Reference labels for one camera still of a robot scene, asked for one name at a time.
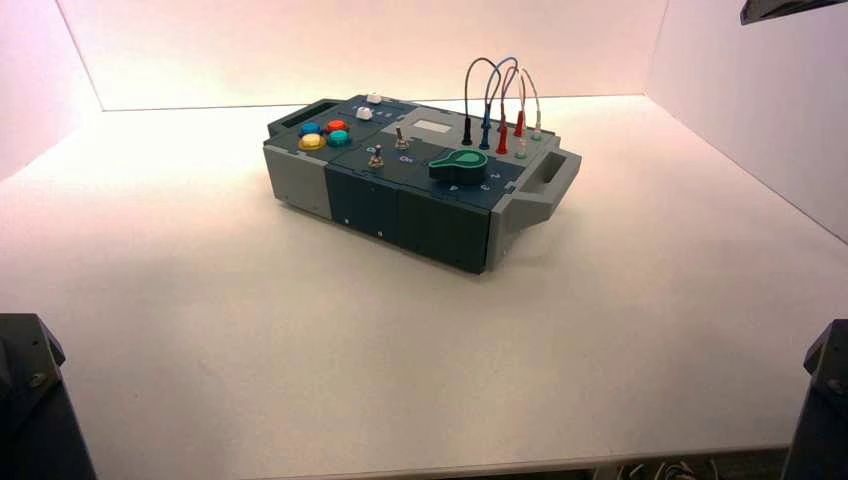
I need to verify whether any grey and blue control box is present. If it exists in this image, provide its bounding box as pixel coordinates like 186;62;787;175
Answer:
262;93;583;276

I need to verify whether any green rotary knob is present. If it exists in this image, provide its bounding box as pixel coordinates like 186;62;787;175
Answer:
427;148;490;187

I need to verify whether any black plug jumper cable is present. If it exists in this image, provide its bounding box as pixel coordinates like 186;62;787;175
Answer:
461;56;505;147

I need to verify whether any blue plug jumper cable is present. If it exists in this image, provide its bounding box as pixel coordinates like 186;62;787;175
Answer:
479;56;522;151

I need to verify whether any red plug jumper cable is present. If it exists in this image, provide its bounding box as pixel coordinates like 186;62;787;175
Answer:
496;64;528;156

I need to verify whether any white plug jumper cable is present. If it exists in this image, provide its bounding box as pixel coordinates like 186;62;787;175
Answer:
515;67;545;160

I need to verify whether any white cable bundle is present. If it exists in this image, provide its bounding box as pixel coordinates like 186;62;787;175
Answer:
592;457;730;480

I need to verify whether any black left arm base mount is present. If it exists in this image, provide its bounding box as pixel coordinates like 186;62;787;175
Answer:
0;313;99;480

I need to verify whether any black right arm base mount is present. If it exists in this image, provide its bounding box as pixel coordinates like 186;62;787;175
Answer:
781;319;848;480

